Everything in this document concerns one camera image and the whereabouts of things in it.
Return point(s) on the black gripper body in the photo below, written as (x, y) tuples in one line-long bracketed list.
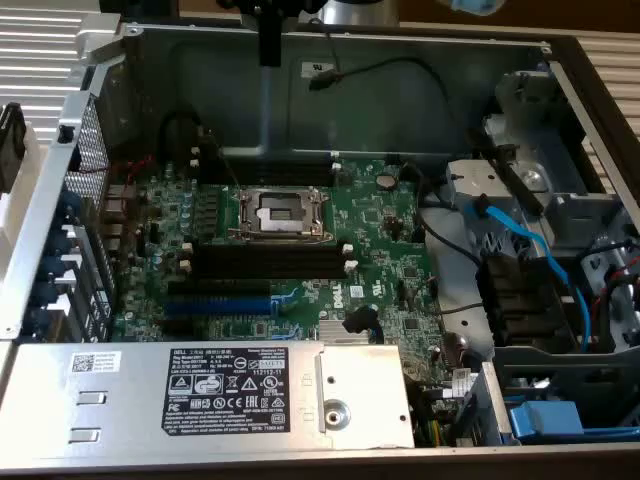
[(250, 5)]

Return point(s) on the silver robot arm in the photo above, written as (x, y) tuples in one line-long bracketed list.
[(360, 10)]

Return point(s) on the RAM slot with white latches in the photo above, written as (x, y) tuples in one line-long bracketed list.
[(280, 157), (280, 173), (270, 257), (270, 274)]

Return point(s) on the black rectangular object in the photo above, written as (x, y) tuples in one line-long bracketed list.
[(137, 6)]

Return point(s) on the silver open PC case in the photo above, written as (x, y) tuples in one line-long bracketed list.
[(375, 110)]

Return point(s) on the thin steel locking lever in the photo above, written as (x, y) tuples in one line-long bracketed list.
[(230, 167)]

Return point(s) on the CPU socket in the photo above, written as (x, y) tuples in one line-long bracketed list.
[(280, 212)]

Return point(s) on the round coin battery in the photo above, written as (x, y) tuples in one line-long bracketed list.
[(385, 180)]

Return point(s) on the silver socket cover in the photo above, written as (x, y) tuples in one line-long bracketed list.
[(315, 226)]

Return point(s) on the green motherboard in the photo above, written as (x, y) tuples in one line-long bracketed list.
[(380, 260)]

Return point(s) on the blue plastic card latch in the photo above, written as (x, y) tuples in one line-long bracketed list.
[(37, 318), (70, 203), (56, 244), (51, 268), (43, 292)]

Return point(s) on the silver finned heatsink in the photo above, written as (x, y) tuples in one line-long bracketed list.
[(345, 331)]

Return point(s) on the short black expansion slot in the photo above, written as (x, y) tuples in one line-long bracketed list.
[(177, 326)]

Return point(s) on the silver metal disk bay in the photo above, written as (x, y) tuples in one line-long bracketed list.
[(575, 200)]

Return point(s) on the black plastic block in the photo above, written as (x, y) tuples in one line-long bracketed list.
[(520, 300)]

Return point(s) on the silver power supply box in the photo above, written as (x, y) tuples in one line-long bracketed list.
[(125, 400)]

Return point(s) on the grey plastic drive carrier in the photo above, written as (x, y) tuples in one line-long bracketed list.
[(575, 370)]

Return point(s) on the blue plastic drive latch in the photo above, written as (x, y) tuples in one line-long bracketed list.
[(545, 420)]

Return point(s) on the silver aluminium corner bracket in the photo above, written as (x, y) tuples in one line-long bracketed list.
[(97, 35)]

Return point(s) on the small black plastic switch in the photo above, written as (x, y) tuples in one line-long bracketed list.
[(66, 134)]

